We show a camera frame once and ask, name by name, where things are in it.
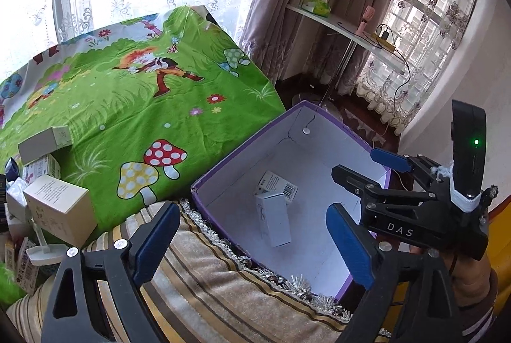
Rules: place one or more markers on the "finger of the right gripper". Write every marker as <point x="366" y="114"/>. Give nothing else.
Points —
<point x="369" y="191"/>
<point x="419" y="167"/>

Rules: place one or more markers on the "green tissue pack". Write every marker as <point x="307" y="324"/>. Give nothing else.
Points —
<point x="317" y="7"/>

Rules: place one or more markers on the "barcode box in storage box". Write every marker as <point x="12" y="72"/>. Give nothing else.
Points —
<point x="271" y="182"/>

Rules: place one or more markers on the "white box in storage box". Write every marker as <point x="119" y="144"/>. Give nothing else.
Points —
<point x="272" y="212"/>

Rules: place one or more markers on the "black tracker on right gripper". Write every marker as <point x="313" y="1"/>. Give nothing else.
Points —
<point x="469" y="136"/>

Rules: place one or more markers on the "large white text box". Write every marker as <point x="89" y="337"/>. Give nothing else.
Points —
<point x="62" y="209"/>

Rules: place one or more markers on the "green cartoon tablecloth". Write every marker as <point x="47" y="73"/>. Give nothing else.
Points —
<point x="151" y="104"/>

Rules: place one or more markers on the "purple cardboard storage box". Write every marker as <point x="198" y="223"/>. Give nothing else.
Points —
<point x="302" y="146"/>

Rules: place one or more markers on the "medicine box red logo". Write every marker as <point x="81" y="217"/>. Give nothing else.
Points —
<point x="46" y="165"/>

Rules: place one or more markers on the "white wall shelf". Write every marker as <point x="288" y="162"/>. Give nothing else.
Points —
<point x="348" y="30"/>

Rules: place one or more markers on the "person's right hand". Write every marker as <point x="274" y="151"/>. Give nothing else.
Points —
<point x="470" y="278"/>

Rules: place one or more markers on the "power strip on shelf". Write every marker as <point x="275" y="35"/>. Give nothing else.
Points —
<point x="383" y="35"/>

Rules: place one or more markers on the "striped sofa cushion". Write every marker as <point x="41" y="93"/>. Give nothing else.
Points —
<point x="204" y="292"/>

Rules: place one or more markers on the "yellow sofa seat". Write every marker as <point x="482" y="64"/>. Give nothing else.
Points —
<point x="499" y="253"/>

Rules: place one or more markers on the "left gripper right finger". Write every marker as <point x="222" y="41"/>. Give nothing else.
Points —
<point x="429" y="312"/>

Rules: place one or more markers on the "white box on table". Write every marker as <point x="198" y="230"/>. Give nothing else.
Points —
<point x="44" y="143"/>

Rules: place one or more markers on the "pink bottle on shelf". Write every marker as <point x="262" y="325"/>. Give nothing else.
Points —
<point x="367" y="16"/>

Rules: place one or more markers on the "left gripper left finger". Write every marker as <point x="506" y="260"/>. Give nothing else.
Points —
<point x="75" y="312"/>

